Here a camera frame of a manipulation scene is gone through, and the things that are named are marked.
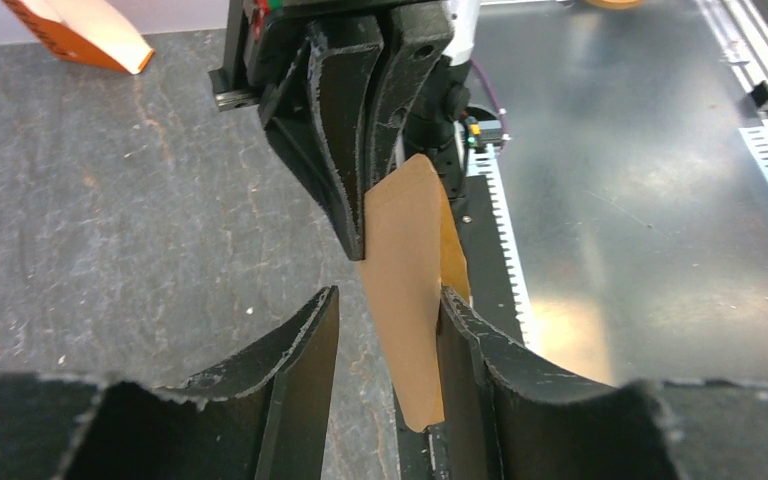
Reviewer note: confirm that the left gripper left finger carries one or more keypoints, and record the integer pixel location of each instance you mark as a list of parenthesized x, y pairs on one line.
[(262, 413)]

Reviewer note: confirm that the brown coffee filter holder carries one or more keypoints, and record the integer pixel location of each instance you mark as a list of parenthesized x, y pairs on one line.
[(87, 32)]

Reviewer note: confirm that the brown paper coffee filter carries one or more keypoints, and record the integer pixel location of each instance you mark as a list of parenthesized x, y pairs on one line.
[(412, 251)]

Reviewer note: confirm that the slotted cable duct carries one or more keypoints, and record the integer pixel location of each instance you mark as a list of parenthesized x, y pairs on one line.
[(487, 165)]

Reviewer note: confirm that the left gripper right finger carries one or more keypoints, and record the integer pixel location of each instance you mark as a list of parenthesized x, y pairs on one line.
[(511, 414)]

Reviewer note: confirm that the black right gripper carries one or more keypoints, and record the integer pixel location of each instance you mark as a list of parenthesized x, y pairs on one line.
[(313, 117)]

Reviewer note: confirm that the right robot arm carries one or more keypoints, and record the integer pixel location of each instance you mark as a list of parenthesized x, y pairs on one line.
[(430, 127)]

